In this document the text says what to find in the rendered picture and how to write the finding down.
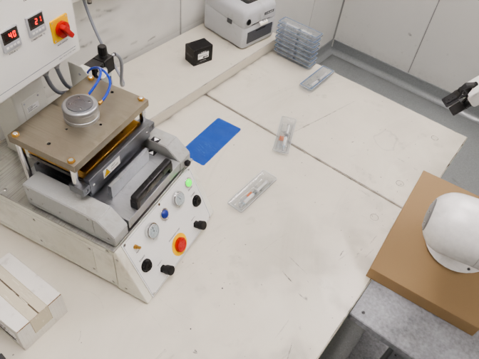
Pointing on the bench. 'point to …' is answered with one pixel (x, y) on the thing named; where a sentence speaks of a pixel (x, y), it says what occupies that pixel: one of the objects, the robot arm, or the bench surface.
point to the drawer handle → (150, 183)
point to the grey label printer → (240, 20)
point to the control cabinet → (33, 56)
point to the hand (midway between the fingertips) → (450, 106)
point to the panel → (166, 232)
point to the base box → (80, 245)
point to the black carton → (198, 51)
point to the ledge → (185, 71)
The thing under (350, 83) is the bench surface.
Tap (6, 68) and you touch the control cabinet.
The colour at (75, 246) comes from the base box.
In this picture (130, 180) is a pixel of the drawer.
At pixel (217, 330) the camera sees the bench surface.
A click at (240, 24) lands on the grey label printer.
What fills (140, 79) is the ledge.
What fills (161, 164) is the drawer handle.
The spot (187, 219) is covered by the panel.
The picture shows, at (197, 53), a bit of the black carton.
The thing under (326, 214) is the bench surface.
